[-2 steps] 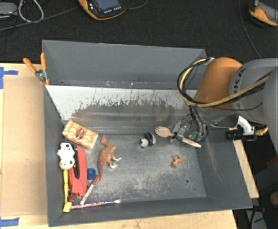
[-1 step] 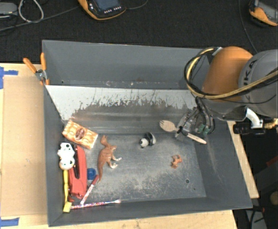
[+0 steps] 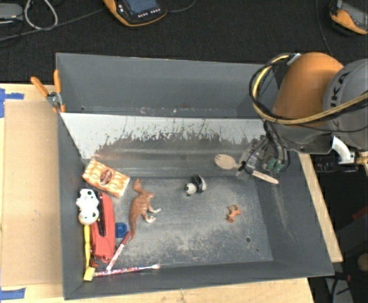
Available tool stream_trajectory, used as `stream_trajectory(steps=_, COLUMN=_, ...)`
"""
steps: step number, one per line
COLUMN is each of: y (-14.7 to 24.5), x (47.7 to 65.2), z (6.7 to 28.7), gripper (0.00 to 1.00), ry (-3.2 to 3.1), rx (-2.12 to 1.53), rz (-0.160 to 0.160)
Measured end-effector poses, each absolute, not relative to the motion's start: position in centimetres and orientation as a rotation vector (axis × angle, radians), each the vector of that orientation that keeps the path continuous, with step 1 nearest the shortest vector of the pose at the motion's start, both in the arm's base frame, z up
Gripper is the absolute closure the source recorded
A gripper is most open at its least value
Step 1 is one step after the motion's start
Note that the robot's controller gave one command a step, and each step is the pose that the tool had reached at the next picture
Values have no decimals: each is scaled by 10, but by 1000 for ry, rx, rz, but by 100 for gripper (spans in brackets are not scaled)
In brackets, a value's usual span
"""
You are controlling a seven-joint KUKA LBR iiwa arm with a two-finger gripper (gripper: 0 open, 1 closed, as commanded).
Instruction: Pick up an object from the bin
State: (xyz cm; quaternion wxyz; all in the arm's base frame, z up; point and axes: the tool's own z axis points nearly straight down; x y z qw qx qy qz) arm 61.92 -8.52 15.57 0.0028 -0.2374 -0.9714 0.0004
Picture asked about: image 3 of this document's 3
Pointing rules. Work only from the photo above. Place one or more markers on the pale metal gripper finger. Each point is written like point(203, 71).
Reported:
point(243, 175)
point(248, 161)

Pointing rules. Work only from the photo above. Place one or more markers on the wooden spork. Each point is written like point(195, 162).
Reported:
point(226, 162)

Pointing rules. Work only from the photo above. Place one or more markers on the small orange toy animal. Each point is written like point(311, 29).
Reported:
point(233, 214)

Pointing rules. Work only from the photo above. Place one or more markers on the black and white toy panda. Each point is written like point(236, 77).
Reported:
point(195, 185)

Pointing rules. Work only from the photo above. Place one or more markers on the grey metal bin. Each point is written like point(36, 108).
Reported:
point(183, 219)

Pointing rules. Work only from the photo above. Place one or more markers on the brown toy dinosaur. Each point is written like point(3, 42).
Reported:
point(140, 205)

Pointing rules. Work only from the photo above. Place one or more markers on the blue ball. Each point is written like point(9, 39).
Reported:
point(121, 229)

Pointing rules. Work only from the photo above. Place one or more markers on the orange patterned snack box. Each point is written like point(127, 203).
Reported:
point(106, 177)

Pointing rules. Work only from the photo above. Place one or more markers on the red capped patterned pen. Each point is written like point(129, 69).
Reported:
point(118, 252)

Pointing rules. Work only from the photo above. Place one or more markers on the red toy vehicle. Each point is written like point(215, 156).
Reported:
point(106, 232)

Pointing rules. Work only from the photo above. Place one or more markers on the long patterned stick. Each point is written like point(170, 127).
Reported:
point(123, 270)

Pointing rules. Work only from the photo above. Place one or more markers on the white and black toy animal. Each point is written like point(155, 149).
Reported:
point(87, 205)

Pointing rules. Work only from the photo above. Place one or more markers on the yellow stick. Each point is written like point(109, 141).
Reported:
point(87, 248)

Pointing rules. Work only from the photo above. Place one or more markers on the brown cardboard board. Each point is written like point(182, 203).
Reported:
point(29, 194)

